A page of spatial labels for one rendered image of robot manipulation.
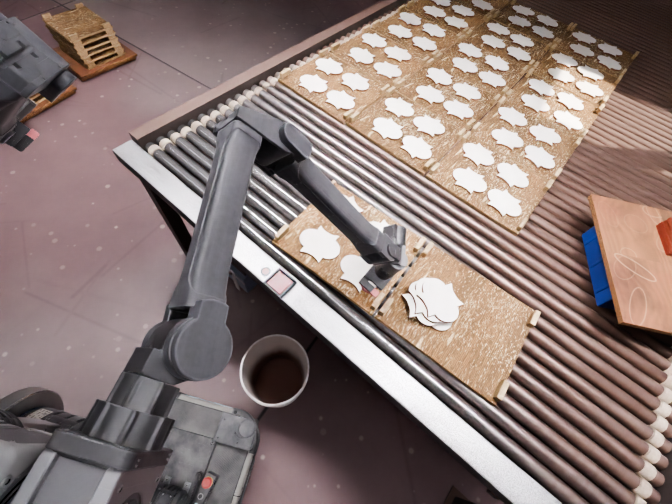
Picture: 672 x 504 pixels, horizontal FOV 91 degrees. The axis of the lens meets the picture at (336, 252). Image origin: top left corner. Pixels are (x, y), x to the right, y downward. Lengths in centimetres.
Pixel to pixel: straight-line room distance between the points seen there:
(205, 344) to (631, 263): 131
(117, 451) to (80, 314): 195
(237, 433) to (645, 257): 164
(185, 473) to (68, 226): 170
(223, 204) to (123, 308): 178
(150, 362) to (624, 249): 139
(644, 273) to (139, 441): 140
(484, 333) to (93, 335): 194
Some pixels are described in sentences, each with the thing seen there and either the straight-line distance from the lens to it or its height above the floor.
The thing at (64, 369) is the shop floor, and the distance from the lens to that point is 227.
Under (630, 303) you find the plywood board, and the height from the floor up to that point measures 104.
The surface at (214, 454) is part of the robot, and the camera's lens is 169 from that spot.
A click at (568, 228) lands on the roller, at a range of 158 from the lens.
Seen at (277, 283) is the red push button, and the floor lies 93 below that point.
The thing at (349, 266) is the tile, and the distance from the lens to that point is 108.
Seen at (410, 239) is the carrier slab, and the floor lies 94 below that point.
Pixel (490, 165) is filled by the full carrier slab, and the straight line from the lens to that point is 158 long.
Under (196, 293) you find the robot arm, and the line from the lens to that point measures 47.
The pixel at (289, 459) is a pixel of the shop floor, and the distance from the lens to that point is 190.
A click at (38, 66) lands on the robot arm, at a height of 158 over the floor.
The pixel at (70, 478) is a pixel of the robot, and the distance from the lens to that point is 45.
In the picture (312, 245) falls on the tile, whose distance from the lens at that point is 111.
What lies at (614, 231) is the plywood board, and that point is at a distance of 149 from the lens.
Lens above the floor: 190
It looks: 60 degrees down
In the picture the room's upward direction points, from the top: 11 degrees clockwise
